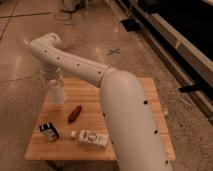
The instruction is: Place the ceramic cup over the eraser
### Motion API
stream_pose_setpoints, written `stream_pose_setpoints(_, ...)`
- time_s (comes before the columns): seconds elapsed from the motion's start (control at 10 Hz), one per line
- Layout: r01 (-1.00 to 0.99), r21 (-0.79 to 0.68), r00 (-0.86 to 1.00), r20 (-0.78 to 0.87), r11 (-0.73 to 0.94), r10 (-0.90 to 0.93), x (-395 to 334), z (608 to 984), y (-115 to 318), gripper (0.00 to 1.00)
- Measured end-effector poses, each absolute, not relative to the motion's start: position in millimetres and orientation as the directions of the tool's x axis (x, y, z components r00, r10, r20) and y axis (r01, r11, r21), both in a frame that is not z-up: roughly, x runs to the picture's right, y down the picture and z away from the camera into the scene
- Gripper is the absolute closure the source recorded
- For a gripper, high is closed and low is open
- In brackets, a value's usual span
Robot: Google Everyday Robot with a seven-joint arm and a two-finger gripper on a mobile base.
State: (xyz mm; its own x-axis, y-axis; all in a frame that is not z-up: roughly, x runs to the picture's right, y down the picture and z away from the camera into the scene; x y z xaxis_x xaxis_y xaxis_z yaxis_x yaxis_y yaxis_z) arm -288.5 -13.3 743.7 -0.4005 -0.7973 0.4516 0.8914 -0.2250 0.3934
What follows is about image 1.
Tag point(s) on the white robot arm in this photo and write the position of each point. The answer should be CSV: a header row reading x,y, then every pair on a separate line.
x,y
127,112

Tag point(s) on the black white eraser box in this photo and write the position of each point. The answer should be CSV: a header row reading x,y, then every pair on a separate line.
x,y
49,131

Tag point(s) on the blue tape cross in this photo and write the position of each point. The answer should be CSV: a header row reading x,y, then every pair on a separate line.
x,y
112,51

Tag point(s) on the brown sausage toy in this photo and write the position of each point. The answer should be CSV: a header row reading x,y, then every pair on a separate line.
x,y
74,114

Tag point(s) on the white milk carton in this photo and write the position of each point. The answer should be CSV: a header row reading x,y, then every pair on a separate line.
x,y
90,137

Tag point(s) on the wooden table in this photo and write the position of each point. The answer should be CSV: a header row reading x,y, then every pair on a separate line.
x,y
65,149

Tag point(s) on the black floor mat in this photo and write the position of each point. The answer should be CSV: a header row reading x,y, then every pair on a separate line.
x,y
130,25

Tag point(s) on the white machine base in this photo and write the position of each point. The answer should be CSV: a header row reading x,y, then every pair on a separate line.
x,y
72,5

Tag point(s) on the long white rail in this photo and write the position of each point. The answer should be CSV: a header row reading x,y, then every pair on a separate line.
x,y
199,62

